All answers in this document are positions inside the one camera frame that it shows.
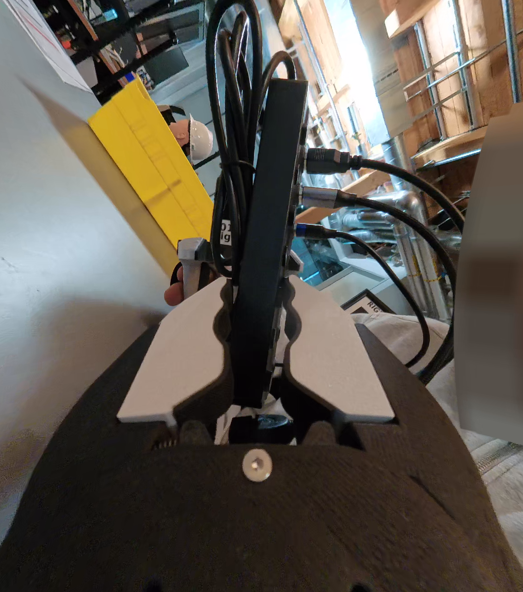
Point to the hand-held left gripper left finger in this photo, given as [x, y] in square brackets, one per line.
[173, 360]

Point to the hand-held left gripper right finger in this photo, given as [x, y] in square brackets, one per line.
[335, 360]

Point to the black usb hub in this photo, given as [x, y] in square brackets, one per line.
[266, 231]

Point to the person's right hand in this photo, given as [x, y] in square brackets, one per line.
[173, 295]

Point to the black framed sign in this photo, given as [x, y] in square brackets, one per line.
[365, 303]

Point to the yellow plastic bin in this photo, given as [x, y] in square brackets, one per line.
[150, 162]

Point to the silver metal pipes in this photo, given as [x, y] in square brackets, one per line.
[404, 208]

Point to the wooden beam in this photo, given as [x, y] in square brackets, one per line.
[363, 182]

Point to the grey hooded sweatshirt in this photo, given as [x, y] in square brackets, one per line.
[511, 532]

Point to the black metal shelf rack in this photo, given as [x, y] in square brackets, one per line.
[118, 32]

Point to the white paper sheet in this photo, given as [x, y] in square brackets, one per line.
[44, 41]

